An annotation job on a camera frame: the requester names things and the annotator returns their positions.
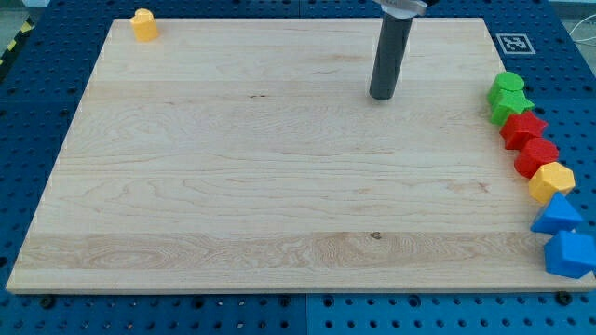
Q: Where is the red cylinder block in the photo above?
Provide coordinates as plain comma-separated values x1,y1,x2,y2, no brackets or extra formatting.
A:
514,138,559,179

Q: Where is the green cylinder block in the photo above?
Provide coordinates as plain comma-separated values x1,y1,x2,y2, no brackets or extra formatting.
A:
487,71,525,105

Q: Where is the blue triangle block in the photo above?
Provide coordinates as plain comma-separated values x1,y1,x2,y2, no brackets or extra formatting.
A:
531,192,583,235

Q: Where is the white fiducial marker tag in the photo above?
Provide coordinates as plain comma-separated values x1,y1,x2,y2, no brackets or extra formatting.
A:
495,33,535,55

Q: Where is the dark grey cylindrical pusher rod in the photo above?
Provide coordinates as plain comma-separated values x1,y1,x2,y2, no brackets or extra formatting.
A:
369,14,413,101

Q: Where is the yellow hexagon block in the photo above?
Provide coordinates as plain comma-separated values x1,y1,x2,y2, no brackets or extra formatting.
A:
528,162,576,204

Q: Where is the blue cube block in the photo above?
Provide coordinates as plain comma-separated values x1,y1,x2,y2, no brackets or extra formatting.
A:
544,231,595,279

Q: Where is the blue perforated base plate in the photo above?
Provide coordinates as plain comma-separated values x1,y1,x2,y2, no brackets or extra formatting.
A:
1,0,595,334

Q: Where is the silver metal rod mount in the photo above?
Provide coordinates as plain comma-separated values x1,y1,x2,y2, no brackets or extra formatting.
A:
373,0,427,17

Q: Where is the green star block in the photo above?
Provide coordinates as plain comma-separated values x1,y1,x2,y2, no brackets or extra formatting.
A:
488,90,535,126

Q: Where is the yellow heart block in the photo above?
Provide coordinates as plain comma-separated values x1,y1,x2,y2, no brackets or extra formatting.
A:
129,8,159,42

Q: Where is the red star block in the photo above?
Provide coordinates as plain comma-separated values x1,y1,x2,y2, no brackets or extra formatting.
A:
499,111,548,151

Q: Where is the light wooden board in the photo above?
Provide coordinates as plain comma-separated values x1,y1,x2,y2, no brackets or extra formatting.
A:
7,18,595,294

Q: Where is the white cable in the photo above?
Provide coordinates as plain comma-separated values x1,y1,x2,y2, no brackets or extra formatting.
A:
568,12,596,47

